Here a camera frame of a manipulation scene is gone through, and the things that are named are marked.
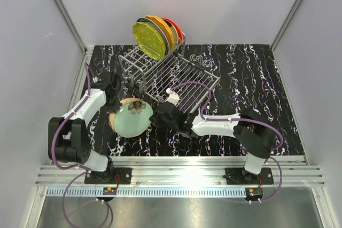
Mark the mint plate flower print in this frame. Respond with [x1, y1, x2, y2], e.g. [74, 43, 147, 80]
[112, 99, 153, 138]

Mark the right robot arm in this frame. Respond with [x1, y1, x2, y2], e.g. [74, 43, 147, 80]
[150, 102, 276, 184]

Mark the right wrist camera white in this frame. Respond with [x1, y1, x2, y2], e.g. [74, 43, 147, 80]
[165, 88, 180, 106]

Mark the left aluminium corner post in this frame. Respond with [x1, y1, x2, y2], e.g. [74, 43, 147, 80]
[37, 0, 94, 58]

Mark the stack of plates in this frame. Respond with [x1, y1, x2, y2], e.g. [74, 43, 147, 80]
[108, 113, 116, 132]

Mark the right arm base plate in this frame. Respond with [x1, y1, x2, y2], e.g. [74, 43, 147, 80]
[223, 168, 274, 185]

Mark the slotted cable duct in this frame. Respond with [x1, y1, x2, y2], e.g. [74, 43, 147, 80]
[47, 186, 246, 198]

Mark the right aluminium corner post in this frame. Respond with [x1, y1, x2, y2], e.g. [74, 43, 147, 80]
[269, 0, 321, 51]

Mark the aluminium corner post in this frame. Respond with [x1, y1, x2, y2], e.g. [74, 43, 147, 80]
[37, 0, 94, 58]
[269, 0, 321, 51]

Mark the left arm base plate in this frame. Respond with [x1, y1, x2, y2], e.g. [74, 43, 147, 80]
[84, 167, 133, 185]

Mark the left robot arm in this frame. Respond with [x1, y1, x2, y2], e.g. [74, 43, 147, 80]
[48, 72, 121, 184]

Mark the grey wire dish rack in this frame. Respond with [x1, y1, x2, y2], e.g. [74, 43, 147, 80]
[119, 40, 220, 113]

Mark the aluminium rail frame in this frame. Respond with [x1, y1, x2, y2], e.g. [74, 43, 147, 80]
[34, 155, 326, 194]

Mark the yellow dotted scalloped plate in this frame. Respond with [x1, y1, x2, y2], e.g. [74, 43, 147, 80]
[145, 15, 174, 53]

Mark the white plate green rim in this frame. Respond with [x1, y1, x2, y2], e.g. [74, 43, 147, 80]
[133, 15, 174, 60]

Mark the green dotted scalloped plate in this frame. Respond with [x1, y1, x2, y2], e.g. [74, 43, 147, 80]
[133, 21, 166, 61]

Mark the orange red plate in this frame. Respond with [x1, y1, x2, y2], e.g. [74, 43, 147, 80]
[163, 18, 185, 44]

